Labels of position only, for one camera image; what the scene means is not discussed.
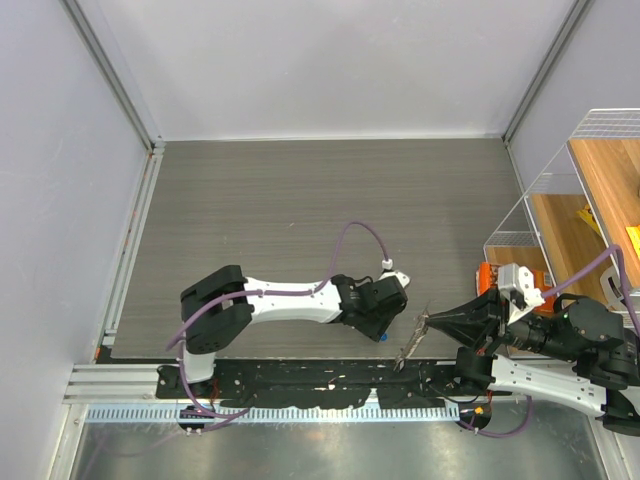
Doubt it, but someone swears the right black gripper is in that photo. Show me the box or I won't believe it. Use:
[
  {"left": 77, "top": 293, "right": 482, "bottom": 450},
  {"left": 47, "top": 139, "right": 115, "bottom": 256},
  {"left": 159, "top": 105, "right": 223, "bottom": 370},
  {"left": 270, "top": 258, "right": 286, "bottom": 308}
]
[{"left": 423, "top": 284, "right": 578, "bottom": 359}]

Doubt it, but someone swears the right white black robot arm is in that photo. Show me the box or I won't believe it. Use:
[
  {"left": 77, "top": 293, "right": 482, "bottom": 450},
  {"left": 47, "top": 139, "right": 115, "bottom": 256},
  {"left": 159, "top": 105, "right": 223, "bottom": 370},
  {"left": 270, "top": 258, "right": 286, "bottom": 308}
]
[{"left": 426, "top": 288, "right": 639, "bottom": 436}]

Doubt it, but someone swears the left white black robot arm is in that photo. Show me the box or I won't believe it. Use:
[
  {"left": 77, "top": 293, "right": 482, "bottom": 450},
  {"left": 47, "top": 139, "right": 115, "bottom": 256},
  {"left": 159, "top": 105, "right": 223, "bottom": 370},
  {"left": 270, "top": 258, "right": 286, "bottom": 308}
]
[{"left": 169, "top": 265, "right": 410, "bottom": 398}]

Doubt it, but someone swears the orange snack box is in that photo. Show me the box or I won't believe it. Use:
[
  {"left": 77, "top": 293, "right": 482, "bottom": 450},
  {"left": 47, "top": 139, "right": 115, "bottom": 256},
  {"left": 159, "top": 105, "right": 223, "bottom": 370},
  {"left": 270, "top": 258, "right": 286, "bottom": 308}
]
[{"left": 475, "top": 262, "right": 501, "bottom": 296}]

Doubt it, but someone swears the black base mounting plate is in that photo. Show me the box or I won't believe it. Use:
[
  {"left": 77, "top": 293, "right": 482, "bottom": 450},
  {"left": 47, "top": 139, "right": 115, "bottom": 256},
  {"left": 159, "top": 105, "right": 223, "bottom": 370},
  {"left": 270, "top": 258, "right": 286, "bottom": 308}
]
[{"left": 155, "top": 355, "right": 481, "bottom": 409}]

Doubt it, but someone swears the white device on shelf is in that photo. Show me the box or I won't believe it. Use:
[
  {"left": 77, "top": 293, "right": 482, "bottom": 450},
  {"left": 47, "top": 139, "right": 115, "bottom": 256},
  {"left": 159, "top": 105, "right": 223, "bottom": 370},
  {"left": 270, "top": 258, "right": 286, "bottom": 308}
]
[{"left": 600, "top": 266, "right": 627, "bottom": 311}]

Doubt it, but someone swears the yellow packet on shelf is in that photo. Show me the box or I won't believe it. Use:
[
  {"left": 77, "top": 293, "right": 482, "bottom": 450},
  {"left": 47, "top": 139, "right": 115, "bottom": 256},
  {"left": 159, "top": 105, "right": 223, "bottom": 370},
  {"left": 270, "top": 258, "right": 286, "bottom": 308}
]
[{"left": 576, "top": 205, "right": 602, "bottom": 237}]

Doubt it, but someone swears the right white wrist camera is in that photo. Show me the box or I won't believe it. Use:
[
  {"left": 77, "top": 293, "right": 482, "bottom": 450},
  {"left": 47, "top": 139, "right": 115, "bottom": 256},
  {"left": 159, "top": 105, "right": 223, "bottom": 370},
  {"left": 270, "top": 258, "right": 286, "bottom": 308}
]
[{"left": 497, "top": 263, "right": 544, "bottom": 325}]

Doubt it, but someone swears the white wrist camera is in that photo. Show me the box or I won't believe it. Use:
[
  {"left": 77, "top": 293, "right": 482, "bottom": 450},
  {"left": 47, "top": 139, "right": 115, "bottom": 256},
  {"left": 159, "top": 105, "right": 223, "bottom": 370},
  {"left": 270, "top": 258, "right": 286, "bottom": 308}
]
[
  {"left": 378, "top": 270, "right": 411, "bottom": 288},
  {"left": 497, "top": 263, "right": 544, "bottom": 325}
]

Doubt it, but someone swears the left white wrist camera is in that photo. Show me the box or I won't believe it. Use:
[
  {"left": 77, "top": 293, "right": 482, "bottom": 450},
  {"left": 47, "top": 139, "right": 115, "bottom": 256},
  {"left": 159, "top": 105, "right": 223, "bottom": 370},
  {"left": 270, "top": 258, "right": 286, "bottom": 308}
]
[{"left": 378, "top": 270, "right": 411, "bottom": 288}]

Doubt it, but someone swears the white slotted cable duct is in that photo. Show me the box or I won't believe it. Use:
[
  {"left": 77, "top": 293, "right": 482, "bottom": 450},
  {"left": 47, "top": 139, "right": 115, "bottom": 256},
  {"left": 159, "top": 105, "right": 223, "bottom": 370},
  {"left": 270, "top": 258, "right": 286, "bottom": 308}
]
[{"left": 85, "top": 402, "right": 459, "bottom": 424}]

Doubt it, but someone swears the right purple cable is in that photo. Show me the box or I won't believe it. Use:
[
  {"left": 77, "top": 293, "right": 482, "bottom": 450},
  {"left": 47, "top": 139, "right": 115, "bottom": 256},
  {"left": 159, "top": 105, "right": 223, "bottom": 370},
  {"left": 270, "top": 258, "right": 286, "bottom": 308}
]
[{"left": 542, "top": 243, "right": 640, "bottom": 331}]

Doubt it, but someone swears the white wire shelf rack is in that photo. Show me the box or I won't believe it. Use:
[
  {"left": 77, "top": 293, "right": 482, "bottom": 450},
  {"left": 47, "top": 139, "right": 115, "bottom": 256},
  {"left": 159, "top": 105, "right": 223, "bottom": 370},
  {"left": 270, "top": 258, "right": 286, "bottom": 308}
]
[{"left": 484, "top": 108, "right": 639, "bottom": 328}]

